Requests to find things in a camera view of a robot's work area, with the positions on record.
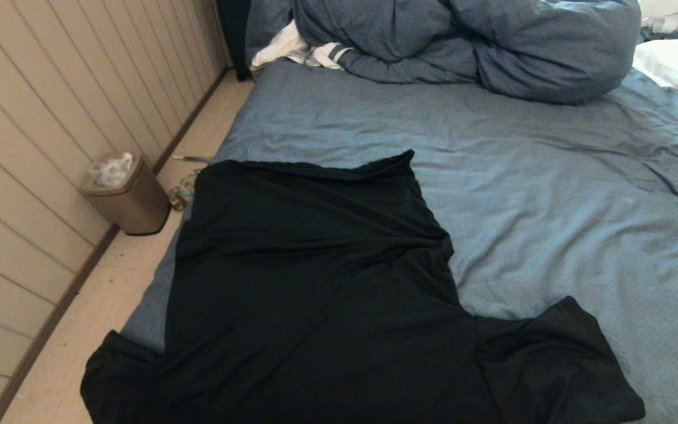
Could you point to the blue bed sheet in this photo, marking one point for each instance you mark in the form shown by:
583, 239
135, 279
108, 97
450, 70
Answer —
551, 176

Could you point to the white striped garment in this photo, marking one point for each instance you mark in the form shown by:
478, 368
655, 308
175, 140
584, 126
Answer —
283, 47

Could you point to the black bedside furniture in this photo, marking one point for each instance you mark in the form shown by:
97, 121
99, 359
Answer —
234, 35

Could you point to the bronze trash bin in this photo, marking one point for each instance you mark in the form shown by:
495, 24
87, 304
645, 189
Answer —
133, 206

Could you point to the black printed t-shirt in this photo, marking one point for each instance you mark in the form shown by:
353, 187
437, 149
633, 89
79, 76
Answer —
315, 306

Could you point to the crumpled blue duvet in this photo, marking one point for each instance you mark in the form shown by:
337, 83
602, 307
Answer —
521, 47

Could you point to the green patterned slippers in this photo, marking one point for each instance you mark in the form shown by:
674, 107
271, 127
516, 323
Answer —
183, 191

